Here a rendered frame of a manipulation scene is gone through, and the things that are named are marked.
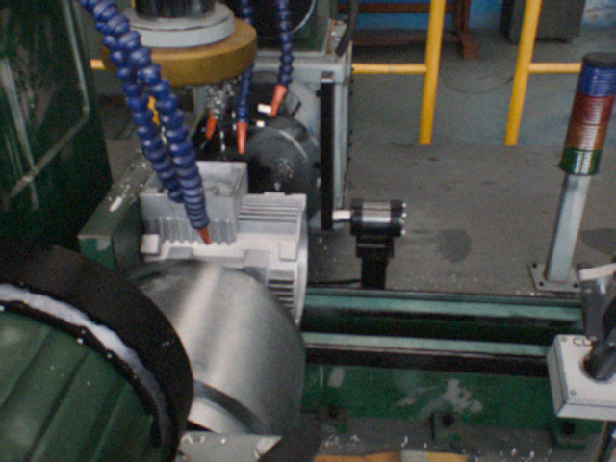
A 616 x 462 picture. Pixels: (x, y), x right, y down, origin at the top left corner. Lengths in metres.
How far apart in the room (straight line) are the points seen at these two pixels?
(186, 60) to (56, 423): 0.51
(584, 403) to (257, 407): 0.34
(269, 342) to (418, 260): 0.73
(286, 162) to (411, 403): 0.41
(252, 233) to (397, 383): 0.30
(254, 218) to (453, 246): 0.62
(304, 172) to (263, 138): 0.09
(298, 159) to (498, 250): 0.50
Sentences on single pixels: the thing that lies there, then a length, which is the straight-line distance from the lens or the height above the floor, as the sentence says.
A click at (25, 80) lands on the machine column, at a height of 1.28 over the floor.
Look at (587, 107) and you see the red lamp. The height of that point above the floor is 1.15.
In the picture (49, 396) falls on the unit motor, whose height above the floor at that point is 1.33.
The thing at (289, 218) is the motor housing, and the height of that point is 1.10.
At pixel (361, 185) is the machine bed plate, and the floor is 0.80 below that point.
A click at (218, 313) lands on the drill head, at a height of 1.15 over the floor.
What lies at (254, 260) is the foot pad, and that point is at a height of 1.08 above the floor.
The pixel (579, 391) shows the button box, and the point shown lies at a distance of 0.76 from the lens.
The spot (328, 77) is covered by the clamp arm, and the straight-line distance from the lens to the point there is 0.94.
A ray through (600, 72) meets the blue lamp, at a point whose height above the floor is 1.20.
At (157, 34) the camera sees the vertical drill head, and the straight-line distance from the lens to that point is 0.78.
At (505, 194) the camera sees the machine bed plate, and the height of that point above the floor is 0.80.
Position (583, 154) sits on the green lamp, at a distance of 1.21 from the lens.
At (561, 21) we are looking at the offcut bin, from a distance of 5.66.
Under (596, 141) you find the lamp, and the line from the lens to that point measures 1.21.
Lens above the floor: 1.55
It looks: 31 degrees down
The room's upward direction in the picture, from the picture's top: 1 degrees counter-clockwise
